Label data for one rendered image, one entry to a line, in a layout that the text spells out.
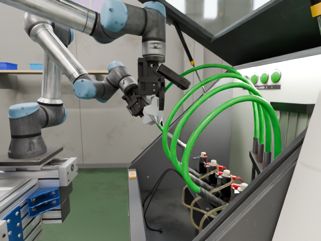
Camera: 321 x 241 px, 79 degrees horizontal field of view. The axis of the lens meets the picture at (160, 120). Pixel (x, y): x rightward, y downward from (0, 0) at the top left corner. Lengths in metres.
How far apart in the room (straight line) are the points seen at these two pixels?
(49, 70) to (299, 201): 1.05
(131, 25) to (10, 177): 0.84
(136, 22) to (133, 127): 2.92
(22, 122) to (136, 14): 0.68
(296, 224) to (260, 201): 0.06
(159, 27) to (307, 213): 0.54
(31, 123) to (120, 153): 2.66
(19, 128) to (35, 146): 0.10
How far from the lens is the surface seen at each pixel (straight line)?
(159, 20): 0.64
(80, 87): 0.80
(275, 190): 0.40
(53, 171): 1.01
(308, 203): 0.39
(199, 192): 0.46
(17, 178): 1.10
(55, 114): 1.12
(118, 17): 0.58
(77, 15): 0.68
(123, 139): 3.50
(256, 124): 0.78
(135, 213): 0.68
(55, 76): 1.11
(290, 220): 0.41
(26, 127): 1.03
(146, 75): 0.62
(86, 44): 3.60
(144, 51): 0.63
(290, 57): 0.77
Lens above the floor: 1.32
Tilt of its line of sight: 8 degrees down
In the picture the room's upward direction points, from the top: straight up
